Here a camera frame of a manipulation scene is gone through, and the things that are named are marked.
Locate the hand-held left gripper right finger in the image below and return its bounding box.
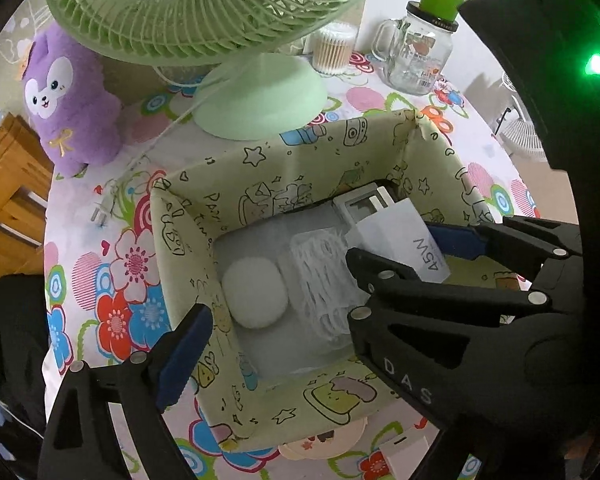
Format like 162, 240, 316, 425
420, 410, 600, 480

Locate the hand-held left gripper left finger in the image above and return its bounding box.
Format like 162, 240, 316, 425
39, 304, 213, 480

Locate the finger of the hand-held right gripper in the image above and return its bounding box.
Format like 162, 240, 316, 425
427, 217, 581, 286
346, 249, 583, 428

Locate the white charger block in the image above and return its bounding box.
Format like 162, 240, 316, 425
332, 184, 452, 284

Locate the white mesh plastic case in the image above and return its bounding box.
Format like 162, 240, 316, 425
289, 229, 368, 356

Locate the white round puck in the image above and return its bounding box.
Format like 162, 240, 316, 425
221, 257, 289, 329

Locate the small white plug adapter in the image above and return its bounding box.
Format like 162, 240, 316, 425
377, 435, 433, 480

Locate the beige cartoon compact case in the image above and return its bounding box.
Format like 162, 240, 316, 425
278, 415, 368, 461

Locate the yellow-green printed storage box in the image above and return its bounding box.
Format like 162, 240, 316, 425
150, 108, 523, 453

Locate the white standing fan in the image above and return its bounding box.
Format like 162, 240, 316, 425
492, 70, 548, 163

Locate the glass mug with green lid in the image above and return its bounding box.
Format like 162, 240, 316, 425
371, 0, 466, 96

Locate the black clothing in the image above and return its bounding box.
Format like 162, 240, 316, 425
0, 272, 51, 461

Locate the cotton swab container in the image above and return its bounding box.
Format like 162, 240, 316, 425
311, 24, 359, 74

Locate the green desk fan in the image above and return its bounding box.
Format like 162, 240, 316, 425
44, 0, 393, 141

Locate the purple plush toy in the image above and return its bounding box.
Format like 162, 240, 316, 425
19, 22, 123, 178

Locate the white fan power cable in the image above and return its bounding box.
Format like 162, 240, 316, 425
89, 102, 206, 226

